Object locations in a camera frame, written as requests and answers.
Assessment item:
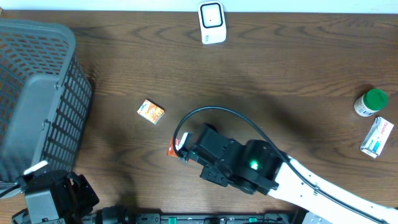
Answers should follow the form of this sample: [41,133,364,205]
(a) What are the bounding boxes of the orange chocolate bar wrapper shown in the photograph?
[167,138,180,158]

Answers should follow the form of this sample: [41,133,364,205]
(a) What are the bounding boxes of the small orange snack packet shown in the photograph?
[137,100,165,124]

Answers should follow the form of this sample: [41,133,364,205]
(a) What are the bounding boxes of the white blue medicine box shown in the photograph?
[360,116,394,159]

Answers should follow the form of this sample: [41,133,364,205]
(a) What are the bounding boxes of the green lid white jar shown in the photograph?
[354,88,389,117]

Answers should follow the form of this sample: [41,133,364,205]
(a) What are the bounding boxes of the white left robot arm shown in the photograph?
[11,170,100,224]

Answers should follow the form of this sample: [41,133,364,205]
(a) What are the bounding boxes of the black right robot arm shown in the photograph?
[177,125,397,223]

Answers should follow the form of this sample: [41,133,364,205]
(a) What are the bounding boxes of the white barcode scanner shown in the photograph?
[198,1,227,45]

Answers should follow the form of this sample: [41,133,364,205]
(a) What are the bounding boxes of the grey plastic basket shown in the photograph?
[1,19,93,198]

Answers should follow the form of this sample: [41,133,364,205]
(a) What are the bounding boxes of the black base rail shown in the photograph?
[82,205,330,224]

